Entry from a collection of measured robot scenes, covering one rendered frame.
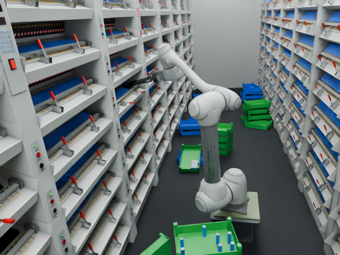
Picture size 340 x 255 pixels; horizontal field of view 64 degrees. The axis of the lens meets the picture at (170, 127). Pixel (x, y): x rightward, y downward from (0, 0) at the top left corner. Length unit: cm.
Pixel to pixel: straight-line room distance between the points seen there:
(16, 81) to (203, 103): 91
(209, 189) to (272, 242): 64
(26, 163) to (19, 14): 49
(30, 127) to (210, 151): 99
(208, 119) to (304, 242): 111
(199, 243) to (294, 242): 85
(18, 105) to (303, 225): 197
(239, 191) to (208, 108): 65
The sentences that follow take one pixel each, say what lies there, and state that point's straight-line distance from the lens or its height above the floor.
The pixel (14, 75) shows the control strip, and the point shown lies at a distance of 100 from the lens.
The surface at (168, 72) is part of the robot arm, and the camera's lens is 202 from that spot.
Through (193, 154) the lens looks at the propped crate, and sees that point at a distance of 293.
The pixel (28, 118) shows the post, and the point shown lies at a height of 119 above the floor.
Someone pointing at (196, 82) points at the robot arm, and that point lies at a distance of 182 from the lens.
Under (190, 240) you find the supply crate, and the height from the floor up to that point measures 40.
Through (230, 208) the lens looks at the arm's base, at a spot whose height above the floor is 23.
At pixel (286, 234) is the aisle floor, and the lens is 221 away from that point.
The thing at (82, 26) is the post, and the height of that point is 146.
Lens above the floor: 147
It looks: 22 degrees down
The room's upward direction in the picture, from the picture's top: 5 degrees counter-clockwise
